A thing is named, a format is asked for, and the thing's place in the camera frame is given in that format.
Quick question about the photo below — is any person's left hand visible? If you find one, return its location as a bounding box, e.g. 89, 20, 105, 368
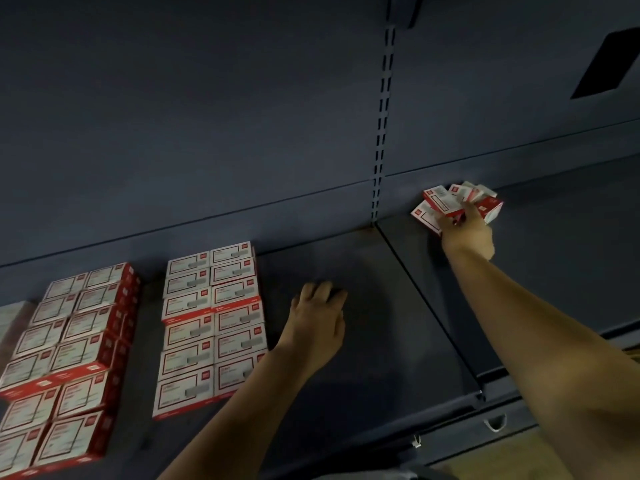
277, 281, 349, 376

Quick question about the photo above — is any person's right hand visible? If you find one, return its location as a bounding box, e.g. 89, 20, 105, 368
440, 201, 496, 264

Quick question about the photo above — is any pile of red white boxes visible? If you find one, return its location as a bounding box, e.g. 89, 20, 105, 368
410, 181, 505, 236

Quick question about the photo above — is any small red white box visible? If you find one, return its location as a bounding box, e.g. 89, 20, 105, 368
0, 427, 46, 480
215, 325, 269, 362
210, 259, 258, 287
160, 337, 217, 377
215, 301, 266, 337
161, 287, 214, 327
163, 315, 217, 349
153, 367, 217, 422
215, 351, 269, 398
167, 251, 212, 276
85, 263, 137, 292
212, 277, 262, 312
0, 349, 56, 401
209, 241, 255, 266
32, 413, 116, 474
62, 307, 127, 342
45, 273, 89, 301
75, 283, 137, 315
30, 293, 79, 326
55, 373, 124, 422
50, 335, 120, 387
163, 269, 212, 297
12, 319, 66, 358
0, 389, 61, 437

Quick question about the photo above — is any dark metal shelf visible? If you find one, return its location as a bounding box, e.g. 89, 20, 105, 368
0, 0, 640, 480

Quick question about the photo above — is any person's right forearm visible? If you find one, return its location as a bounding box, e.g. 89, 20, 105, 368
445, 249, 640, 480

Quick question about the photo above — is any person's left forearm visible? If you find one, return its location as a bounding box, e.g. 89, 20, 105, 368
160, 349, 321, 480

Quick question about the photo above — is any person's grey clothing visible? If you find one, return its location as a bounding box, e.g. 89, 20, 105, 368
320, 469, 451, 480

